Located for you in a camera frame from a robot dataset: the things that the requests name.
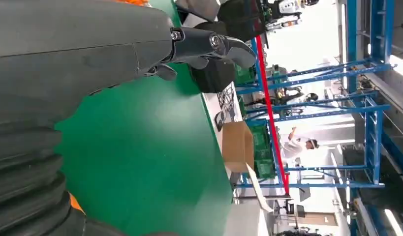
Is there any brown panel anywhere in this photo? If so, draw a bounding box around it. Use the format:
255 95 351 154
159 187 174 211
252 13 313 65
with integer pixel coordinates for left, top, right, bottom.
296 211 339 228

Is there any red pole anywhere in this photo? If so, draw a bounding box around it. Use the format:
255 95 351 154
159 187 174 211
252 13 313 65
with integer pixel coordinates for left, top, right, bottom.
255 35 290 195

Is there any green table mat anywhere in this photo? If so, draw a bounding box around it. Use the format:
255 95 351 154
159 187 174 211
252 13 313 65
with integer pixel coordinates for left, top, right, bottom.
54 0 235 236

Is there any white folder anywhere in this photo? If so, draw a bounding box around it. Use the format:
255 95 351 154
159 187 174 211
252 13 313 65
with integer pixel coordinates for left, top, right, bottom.
246 163 274 213

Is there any green crate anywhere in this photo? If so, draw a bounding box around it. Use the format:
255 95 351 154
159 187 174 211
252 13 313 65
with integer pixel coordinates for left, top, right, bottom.
249 123 276 180
235 64 257 86

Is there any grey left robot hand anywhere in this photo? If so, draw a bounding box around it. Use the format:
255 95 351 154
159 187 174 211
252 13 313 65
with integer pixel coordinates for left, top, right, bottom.
0 0 257 131

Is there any cardboard box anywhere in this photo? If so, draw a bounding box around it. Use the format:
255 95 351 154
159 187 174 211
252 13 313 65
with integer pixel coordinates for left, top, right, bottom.
221 121 255 173

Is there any blue steel column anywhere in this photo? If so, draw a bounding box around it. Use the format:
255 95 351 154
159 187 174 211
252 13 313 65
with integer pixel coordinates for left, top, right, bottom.
346 0 395 93

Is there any blue shelving rack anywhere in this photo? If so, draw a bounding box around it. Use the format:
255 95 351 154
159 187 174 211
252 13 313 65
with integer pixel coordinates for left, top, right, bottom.
234 59 395 190

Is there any ceiling light strip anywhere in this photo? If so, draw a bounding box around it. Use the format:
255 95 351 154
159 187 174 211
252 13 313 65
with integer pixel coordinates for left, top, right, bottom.
383 208 403 236

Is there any black robot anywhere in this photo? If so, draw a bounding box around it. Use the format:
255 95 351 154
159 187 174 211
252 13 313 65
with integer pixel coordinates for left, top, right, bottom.
276 85 319 115

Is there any white robot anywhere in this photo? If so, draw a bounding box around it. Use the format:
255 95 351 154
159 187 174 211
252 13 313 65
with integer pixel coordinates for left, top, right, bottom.
266 0 320 32

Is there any white table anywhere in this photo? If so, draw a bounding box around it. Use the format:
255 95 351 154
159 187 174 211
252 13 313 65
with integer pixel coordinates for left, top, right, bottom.
201 83 274 236

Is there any orange drink bottle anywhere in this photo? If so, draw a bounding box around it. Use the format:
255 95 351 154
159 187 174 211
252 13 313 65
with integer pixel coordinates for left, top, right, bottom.
115 0 151 7
68 193 86 215

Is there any black cable bundle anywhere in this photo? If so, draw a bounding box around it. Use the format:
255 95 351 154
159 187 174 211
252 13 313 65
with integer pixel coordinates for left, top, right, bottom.
217 85 237 113

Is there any person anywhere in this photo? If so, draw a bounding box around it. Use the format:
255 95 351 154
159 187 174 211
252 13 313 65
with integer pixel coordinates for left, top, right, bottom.
280 126 320 159

